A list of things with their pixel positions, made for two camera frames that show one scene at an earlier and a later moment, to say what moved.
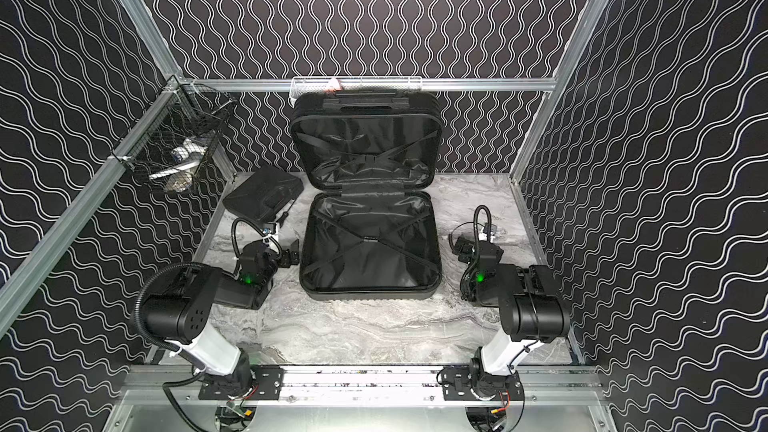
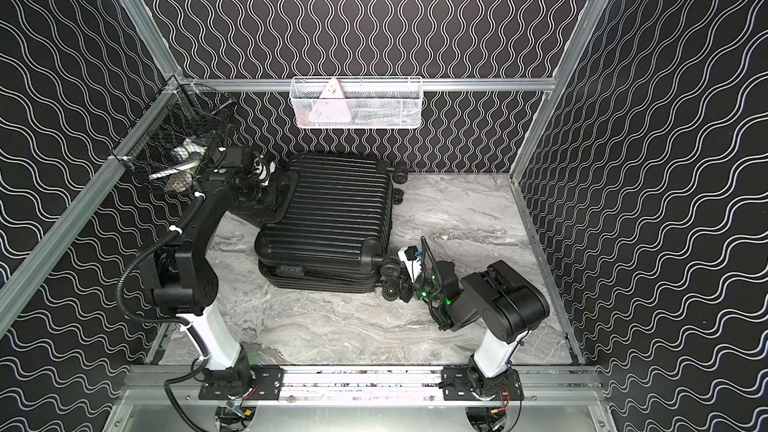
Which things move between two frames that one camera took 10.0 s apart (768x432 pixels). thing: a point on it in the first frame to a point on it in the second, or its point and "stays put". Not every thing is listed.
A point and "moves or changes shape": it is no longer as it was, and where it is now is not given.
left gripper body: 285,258 to 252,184
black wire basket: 174,149 stays put
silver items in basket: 186,159 stays put
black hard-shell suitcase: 370,226 moves or changes shape
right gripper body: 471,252 to 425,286
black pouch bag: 259,197 stays put
